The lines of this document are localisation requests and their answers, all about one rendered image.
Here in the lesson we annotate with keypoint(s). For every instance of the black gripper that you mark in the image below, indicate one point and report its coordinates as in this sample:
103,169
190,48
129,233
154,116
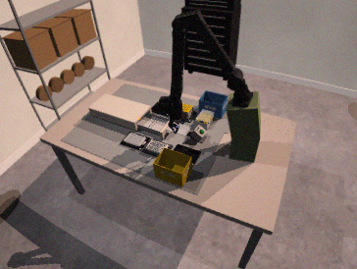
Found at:
180,117

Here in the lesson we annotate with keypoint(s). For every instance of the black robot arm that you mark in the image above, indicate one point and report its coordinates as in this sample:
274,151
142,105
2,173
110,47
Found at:
242,95

